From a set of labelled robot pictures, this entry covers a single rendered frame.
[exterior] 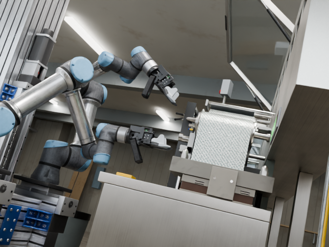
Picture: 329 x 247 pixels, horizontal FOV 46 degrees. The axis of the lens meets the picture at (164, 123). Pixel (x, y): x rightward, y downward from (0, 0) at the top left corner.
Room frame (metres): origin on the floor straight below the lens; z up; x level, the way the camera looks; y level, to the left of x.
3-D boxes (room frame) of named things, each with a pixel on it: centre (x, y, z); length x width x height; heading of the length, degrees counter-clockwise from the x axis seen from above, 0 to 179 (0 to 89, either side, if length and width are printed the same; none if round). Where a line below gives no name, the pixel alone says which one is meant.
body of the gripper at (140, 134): (1.78, 0.09, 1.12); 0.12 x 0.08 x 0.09; 76
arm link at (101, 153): (1.83, 0.25, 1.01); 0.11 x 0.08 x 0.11; 35
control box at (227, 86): (2.31, -0.32, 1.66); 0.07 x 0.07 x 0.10; 59
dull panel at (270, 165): (2.74, -0.75, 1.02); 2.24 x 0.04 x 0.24; 166
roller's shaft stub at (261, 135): (1.71, -0.45, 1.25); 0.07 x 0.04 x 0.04; 76
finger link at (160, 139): (1.73, -0.01, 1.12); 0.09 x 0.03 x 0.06; 67
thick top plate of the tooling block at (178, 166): (1.56, -0.28, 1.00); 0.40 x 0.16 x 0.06; 76
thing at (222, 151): (1.69, -0.27, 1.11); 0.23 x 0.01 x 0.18; 76
